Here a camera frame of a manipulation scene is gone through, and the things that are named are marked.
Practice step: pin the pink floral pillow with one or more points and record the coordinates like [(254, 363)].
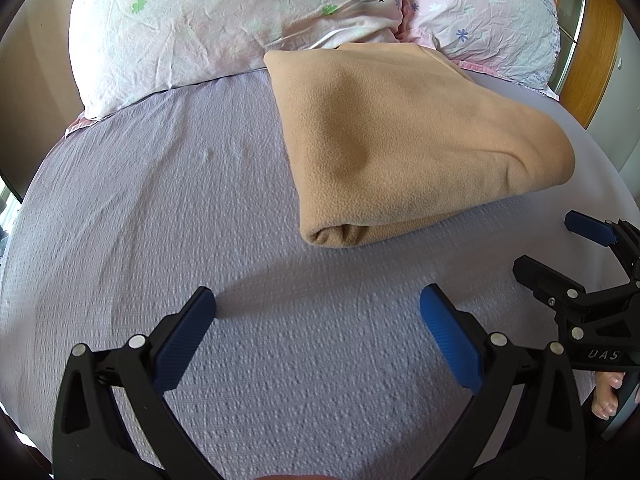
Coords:
[(480, 15)]

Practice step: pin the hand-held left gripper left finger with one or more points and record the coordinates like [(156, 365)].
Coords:
[(182, 340)]

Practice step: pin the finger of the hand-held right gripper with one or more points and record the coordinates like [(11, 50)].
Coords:
[(590, 228), (542, 275)]

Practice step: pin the white floral pillow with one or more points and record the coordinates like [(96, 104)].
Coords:
[(200, 25)]

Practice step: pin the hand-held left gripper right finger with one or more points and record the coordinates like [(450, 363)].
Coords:
[(450, 340)]

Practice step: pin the lavender textured bed sheet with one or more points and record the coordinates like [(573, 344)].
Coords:
[(200, 200)]

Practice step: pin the person's right hand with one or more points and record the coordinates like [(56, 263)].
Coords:
[(607, 395)]

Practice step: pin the wooden headboard frame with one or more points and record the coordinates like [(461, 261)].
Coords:
[(595, 50)]

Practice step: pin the tan fleece cloth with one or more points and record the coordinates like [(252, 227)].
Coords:
[(400, 150)]

